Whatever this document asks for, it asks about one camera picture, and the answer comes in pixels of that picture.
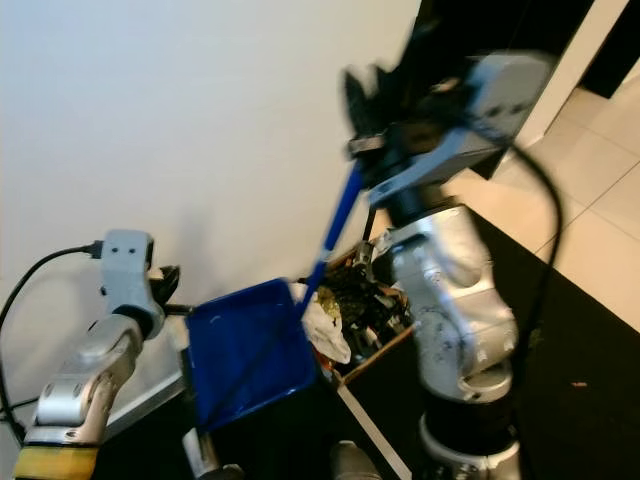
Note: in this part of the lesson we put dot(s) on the white crumpled paper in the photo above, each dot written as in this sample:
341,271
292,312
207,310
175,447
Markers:
328,335

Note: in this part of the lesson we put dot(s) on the black floor mat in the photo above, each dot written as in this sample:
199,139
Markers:
580,330

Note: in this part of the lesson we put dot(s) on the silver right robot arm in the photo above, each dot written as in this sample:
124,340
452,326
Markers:
450,310

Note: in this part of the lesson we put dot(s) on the brown cardboard box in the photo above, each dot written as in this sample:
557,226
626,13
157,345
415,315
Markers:
375,360

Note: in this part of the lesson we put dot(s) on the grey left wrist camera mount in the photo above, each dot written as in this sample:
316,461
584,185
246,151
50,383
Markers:
128,265

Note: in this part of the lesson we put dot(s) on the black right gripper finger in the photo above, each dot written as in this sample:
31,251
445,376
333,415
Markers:
387,100
357,105

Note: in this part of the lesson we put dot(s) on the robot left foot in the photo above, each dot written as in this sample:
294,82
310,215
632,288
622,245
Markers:
225,472

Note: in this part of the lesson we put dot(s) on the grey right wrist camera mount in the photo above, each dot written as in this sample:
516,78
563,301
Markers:
510,100

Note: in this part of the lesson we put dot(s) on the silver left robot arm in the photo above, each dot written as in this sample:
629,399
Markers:
85,380

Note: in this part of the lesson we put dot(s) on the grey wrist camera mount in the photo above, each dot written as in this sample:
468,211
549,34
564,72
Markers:
128,265
510,100

